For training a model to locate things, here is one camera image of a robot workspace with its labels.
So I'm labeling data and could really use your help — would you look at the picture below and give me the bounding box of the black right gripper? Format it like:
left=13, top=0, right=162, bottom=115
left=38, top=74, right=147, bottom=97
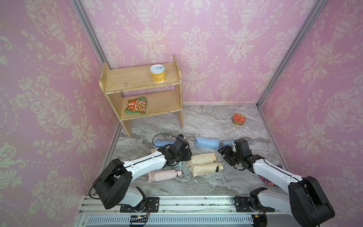
left=217, top=145, right=244, bottom=166

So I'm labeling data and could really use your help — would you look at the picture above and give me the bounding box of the light blue umbrella sleeve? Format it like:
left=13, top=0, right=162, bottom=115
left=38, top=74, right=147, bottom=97
left=195, top=137, right=219, bottom=149

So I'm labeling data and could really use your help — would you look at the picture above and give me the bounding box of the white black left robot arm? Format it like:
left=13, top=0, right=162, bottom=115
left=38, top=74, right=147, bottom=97
left=92, top=135, right=192, bottom=211

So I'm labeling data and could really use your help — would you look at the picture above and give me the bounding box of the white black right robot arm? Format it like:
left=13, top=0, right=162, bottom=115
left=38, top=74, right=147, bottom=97
left=218, top=139, right=335, bottom=227

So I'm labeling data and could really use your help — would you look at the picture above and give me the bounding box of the round gold red candy tin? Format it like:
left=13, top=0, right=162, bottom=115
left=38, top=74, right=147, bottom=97
left=232, top=113, right=246, bottom=126

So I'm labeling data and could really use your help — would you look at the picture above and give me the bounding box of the pink sleeved umbrella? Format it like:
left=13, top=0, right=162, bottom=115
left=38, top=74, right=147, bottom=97
left=147, top=169, right=182, bottom=183

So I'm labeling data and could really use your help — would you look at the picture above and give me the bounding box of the purple candy bag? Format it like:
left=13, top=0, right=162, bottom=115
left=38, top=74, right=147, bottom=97
left=255, top=162, right=285, bottom=187

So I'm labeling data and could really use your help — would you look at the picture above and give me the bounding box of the green orange snack packet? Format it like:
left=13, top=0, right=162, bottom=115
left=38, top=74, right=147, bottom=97
left=125, top=96, right=147, bottom=114

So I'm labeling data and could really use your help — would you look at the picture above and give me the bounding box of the yellow cup noodle container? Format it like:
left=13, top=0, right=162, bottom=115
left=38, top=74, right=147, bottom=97
left=150, top=64, right=166, bottom=83

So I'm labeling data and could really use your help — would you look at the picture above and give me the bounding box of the wooden two-tier shelf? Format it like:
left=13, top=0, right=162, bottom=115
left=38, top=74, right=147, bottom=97
left=98, top=54, right=184, bottom=139

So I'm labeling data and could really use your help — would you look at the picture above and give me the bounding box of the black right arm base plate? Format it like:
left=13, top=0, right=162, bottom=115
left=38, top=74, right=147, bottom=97
left=232, top=195, right=275, bottom=213

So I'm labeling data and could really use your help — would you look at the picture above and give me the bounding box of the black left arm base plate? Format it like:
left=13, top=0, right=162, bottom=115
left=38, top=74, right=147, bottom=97
left=120, top=197, right=160, bottom=213

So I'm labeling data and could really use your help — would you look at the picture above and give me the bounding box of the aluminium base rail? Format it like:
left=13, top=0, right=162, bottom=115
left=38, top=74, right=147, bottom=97
left=74, top=194, right=324, bottom=227

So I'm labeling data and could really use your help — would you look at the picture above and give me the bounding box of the aluminium corner frame post right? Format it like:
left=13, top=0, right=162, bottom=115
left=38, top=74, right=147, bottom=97
left=256, top=0, right=328, bottom=110

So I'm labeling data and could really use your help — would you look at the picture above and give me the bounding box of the aluminium corner frame post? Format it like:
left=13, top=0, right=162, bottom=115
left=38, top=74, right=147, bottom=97
left=70, top=0, right=107, bottom=64
left=256, top=0, right=328, bottom=110

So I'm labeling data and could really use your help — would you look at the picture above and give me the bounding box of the aluminium corner frame post left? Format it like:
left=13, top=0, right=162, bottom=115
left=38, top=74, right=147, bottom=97
left=70, top=0, right=107, bottom=64

